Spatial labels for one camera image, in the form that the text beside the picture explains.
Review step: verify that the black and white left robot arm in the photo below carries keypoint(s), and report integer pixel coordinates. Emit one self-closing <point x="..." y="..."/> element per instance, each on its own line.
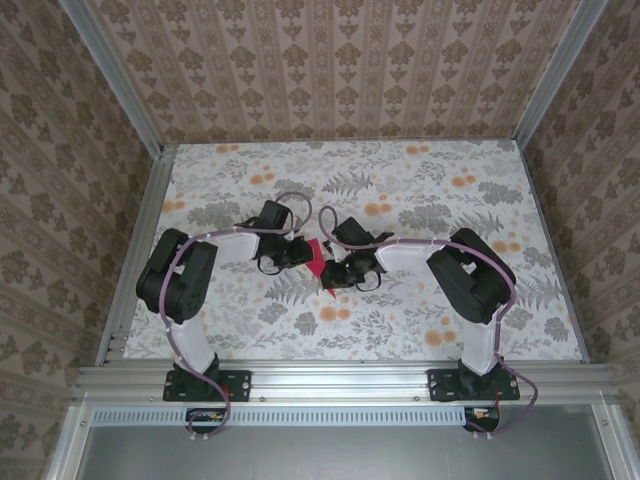
<point x="175" y="280"/>

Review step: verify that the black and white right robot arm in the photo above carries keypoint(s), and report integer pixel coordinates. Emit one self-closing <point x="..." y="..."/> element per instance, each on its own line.
<point x="475" y="280"/>

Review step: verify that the grey metal sheet panel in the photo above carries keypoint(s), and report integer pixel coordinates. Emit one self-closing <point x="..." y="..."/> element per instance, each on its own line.
<point x="340" y="455"/>

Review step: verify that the black power connector module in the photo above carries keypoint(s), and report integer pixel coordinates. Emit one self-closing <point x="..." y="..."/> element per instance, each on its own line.
<point x="482" y="416"/>

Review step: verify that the aluminium frame cross rail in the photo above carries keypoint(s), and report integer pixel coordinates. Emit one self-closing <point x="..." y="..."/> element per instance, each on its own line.
<point x="340" y="380"/>

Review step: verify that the aluminium table side rail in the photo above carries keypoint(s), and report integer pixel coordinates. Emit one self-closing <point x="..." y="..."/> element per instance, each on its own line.
<point x="151" y="200"/>

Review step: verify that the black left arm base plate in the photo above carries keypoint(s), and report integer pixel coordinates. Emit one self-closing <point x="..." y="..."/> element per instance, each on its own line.
<point x="240" y="385"/>

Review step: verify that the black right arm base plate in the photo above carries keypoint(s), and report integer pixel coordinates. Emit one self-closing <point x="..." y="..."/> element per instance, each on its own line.
<point x="442" y="385"/>

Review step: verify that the aluminium frame post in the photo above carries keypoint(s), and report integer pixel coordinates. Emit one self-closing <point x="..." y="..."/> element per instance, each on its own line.
<point x="115" y="80"/>
<point x="550" y="75"/>

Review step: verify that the aluminium panel frame bar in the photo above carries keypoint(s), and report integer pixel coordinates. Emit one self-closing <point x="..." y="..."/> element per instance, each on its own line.
<point x="67" y="445"/>
<point x="612" y="445"/>

